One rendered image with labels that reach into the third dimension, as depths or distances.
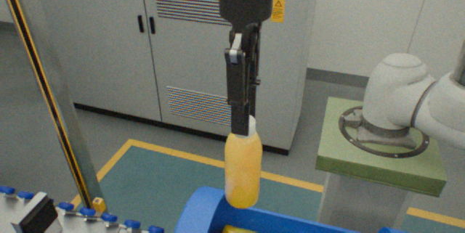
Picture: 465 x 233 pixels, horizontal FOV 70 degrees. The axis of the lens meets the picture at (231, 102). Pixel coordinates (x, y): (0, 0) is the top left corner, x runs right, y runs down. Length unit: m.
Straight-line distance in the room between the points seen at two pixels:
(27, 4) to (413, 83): 1.10
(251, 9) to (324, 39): 3.00
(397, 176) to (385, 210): 0.23
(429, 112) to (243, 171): 0.62
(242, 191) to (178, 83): 1.94
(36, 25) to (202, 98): 1.59
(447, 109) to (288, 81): 1.34
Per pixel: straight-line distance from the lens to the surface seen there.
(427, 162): 1.19
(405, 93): 1.08
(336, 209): 1.35
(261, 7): 0.45
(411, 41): 3.45
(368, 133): 1.19
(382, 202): 1.30
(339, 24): 3.37
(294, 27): 2.05
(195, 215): 0.70
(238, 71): 0.46
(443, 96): 1.03
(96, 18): 2.68
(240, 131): 0.56
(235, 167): 0.60
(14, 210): 1.28
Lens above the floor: 1.78
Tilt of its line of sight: 34 degrees down
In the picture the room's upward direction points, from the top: straight up
